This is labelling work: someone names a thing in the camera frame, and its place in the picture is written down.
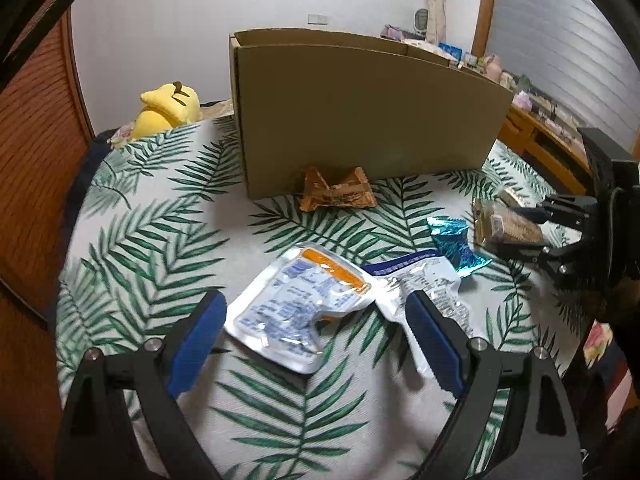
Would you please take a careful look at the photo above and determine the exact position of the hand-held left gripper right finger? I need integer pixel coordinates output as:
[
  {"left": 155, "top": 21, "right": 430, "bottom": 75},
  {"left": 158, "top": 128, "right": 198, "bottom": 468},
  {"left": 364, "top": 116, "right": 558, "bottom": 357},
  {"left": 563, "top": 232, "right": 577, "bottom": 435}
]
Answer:
[{"left": 404, "top": 290, "right": 583, "bottom": 480}]

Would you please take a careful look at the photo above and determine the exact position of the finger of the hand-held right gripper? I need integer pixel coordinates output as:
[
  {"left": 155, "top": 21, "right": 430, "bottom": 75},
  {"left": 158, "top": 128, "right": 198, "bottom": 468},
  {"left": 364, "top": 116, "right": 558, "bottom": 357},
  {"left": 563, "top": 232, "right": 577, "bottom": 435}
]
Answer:
[
  {"left": 491, "top": 239, "right": 602, "bottom": 291},
  {"left": 514, "top": 192, "right": 599, "bottom": 233}
]

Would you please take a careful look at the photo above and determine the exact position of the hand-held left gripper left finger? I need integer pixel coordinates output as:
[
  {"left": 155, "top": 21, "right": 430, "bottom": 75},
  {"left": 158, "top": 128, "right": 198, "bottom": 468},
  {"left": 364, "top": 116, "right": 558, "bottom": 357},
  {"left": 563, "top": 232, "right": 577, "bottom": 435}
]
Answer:
[{"left": 57, "top": 290, "right": 228, "bottom": 480}]

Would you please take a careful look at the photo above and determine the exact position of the clear brown cake packet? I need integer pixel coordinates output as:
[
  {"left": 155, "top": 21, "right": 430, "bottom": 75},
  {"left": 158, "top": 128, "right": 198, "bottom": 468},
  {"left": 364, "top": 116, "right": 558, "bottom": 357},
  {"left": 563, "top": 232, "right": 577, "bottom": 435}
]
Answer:
[{"left": 471, "top": 198, "right": 547, "bottom": 257}]

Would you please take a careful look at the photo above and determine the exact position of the white pouch with blue stripe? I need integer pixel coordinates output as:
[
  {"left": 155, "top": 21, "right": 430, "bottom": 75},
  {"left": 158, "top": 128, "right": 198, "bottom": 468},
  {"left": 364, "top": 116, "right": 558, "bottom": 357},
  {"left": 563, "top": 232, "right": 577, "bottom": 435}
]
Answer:
[{"left": 361, "top": 249, "right": 475, "bottom": 380}]

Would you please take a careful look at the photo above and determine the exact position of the white pouch with orange stripe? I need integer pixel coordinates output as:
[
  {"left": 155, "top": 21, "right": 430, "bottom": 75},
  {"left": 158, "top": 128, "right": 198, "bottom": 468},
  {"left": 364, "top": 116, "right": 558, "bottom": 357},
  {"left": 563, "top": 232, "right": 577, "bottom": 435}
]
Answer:
[{"left": 224, "top": 242, "right": 375, "bottom": 376}]

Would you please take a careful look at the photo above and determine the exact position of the blue foil snack wrapper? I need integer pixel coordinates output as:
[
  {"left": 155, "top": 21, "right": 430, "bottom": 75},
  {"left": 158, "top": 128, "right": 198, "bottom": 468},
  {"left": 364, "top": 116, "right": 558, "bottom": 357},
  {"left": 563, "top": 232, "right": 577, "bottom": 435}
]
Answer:
[{"left": 426, "top": 215, "right": 494, "bottom": 279}]

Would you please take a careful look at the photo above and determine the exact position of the brown foil snack wrapper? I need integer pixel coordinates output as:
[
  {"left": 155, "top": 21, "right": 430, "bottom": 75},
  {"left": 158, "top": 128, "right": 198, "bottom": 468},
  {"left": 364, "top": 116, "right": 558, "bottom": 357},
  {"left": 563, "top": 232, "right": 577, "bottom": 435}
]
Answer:
[{"left": 298, "top": 165, "right": 379, "bottom": 214}]

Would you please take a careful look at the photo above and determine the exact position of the brown cardboard box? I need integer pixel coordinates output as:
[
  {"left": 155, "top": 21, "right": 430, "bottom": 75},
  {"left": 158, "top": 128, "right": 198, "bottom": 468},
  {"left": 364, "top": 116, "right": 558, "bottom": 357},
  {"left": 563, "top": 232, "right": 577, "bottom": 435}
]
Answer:
[{"left": 228, "top": 28, "right": 516, "bottom": 201}]

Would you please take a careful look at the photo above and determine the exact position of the wooden cabinet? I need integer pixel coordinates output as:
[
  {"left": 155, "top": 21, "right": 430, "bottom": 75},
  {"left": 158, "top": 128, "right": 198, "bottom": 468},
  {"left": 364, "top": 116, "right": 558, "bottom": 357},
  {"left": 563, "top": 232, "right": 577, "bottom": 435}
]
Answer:
[{"left": 495, "top": 104, "right": 597, "bottom": 197}]

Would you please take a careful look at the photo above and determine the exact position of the leaf print blanket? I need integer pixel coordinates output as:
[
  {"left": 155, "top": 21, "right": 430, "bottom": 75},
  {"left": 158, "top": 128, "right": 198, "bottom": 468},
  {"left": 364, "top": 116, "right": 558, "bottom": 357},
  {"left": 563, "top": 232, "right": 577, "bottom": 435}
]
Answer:
[{"left": 54, "top": 115, "right": 598, "bottom": 480}]

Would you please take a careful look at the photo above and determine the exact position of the grey window blind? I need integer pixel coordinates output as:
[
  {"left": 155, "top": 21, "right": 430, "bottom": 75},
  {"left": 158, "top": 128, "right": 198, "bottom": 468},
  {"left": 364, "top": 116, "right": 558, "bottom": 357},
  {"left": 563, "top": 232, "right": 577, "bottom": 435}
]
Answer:
[{"left": 486, "top": 0, "right": 640, "bottom": 161}]

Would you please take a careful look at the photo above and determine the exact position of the brown slatted wardrobe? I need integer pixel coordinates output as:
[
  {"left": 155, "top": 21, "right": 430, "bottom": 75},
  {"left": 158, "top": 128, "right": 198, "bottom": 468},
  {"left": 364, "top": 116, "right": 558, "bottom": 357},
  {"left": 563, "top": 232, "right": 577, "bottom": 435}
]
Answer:
[{"left": 0, "top": 5, "right": 97, "bottom": 480}]

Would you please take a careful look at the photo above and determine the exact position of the yellow plush toy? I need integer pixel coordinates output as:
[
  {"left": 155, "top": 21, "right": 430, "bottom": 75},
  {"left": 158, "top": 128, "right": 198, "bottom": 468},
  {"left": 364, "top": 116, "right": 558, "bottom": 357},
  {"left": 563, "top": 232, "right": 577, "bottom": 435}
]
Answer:
[{"left": 129, "top": 80, "right": 202, "bottom": 142}]

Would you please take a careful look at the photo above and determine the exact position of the beige curtain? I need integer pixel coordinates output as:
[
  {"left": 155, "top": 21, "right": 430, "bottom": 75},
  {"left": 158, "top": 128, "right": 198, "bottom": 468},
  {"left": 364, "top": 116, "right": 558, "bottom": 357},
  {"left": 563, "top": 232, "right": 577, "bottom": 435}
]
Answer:
[{"left": 424, "top": 0, "right": 453, "bottom": 47}]

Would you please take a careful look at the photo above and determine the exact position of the wooden window frame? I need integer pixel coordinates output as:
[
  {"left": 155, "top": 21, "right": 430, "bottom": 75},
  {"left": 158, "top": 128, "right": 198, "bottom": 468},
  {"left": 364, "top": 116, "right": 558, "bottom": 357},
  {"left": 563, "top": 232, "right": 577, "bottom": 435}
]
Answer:
[{"left": 470, "top": 0, "right": 500, "bottom": 58}]

